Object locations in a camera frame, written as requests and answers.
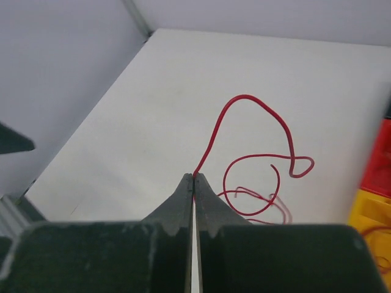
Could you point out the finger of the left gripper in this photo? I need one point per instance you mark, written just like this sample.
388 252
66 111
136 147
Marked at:
12 141

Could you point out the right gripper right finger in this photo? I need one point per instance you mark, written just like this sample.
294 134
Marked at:
238 256

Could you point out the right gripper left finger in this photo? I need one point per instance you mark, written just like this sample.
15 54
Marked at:
149 255

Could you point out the yellow storage bin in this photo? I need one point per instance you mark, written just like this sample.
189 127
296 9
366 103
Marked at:
370 215

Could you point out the red storage bin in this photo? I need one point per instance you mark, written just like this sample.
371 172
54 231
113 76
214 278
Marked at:
376 178

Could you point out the black storage bin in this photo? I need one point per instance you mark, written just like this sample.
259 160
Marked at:
387 112

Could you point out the aluminium front rail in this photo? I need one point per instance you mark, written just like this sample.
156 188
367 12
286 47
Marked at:
18 213

